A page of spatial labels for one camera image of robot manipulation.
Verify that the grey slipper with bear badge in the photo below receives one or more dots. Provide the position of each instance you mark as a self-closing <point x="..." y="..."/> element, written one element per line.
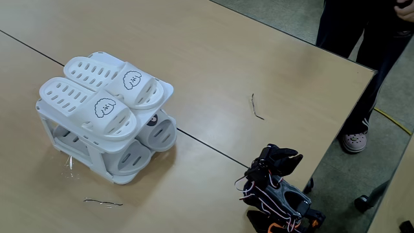
<point x="160" y="134"/>

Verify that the white slipper with dog print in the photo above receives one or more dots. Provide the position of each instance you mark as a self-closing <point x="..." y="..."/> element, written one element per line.
<point x="93" y="72"/>
<point x="68" y="97"/>

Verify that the white two-shelf shoe rack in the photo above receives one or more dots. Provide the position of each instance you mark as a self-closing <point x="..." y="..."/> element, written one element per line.
<point x="95" y="161"/>

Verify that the person's hand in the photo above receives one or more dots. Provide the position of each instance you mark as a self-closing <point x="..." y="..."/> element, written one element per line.
<point x="407" y="13"/>

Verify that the black caster wheel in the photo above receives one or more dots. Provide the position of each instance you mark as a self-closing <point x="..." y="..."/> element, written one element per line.
<point x="361" y="204"/>
<point x="309" y="186"/>

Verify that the clear tape strip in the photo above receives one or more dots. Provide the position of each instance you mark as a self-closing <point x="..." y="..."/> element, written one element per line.
<point x="254" y="108"/>
<point x="70" y="161"/>

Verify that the grey table leg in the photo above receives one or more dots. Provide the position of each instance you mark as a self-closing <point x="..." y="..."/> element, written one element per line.
<point x="378" y="194"/>

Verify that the small black object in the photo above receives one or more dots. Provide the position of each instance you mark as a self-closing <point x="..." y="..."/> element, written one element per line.
<point x="407" y="227"/>

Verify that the person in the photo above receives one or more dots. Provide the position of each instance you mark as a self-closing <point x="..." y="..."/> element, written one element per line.
<point x="343" y="29"/>

